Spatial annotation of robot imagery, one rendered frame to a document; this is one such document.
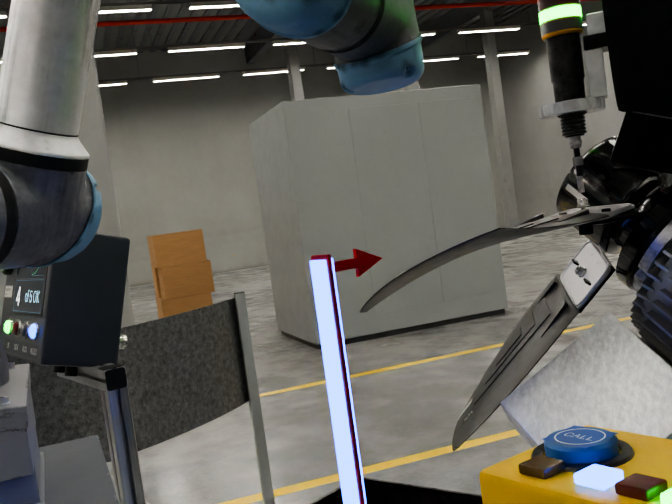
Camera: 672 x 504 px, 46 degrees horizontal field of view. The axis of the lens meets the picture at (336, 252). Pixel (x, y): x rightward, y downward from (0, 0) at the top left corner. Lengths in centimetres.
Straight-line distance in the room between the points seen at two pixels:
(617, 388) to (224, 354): 222
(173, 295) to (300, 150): 268
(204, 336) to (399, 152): 480
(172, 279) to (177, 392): 621
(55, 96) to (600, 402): 63
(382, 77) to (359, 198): 655
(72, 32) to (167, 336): 193
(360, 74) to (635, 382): 41
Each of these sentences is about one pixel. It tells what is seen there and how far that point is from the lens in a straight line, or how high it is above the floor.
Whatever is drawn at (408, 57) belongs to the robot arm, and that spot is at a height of 134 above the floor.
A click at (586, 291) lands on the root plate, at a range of 95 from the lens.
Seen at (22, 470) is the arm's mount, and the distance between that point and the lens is 72.
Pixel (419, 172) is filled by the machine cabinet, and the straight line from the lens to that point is 744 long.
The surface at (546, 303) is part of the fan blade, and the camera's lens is 100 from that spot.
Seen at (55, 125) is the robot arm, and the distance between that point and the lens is 87.
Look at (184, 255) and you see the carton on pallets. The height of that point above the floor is 96.
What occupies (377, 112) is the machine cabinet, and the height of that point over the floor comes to 207.
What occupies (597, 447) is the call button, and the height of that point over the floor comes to 108.
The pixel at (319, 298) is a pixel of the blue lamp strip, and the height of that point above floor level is 116.
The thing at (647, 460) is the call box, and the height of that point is 107.
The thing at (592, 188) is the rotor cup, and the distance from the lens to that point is 92.
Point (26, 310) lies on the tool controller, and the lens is 124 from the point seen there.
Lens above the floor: 123
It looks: 3 degrees down
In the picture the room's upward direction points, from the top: 8 degrees counter-clockwise
